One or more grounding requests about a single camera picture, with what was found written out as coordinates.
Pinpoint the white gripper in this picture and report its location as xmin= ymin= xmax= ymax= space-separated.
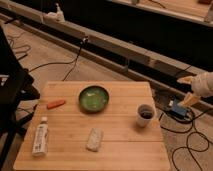
xmin=177 ymin=72 xmax=213 ymax=107

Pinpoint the green ceramic bowl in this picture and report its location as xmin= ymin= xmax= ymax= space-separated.
xmin=79 ymin=85 xmax=109 ymax=113

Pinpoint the blue power box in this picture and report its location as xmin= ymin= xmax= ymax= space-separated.
xmin=169 ymin=99 xmax=188 ymax=119

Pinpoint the white sponge block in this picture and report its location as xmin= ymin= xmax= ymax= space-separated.
xmin=86 ymin=128 xmax=103 ymax=152

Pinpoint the orange carrot-shaped toy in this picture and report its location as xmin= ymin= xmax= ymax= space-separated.
xmin=46 ymin=100 xmax=66 ymax=110

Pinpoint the white tube bottle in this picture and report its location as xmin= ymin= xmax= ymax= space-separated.
xmin=32 ymin=117 xmax=48 ymax=156

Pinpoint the black chair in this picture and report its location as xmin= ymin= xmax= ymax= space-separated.
xmin=0 ymin=26 xmax=40 ymax=171

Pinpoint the black floor cable right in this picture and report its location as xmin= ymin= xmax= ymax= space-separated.
xmin=157 ymin=107 xmax=213 ymax=171

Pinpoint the black floor cable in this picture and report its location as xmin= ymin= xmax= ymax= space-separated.
xmin=157 ymin=107 xmax=213 ymax=171
xmin=6 ymin=35 xmax=90 ymax=82

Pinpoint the grey metal rail frame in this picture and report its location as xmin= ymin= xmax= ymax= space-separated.
xmin=0 ymin=0 xmax=213 ymax=116

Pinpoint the black floor cable left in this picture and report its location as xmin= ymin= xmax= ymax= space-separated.
xmin=6 ymin=35 xmax=90 ymax=82

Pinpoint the white object on rail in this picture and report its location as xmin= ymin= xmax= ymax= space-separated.
xmin=46 ymin=3 xmax=65 ymax=22

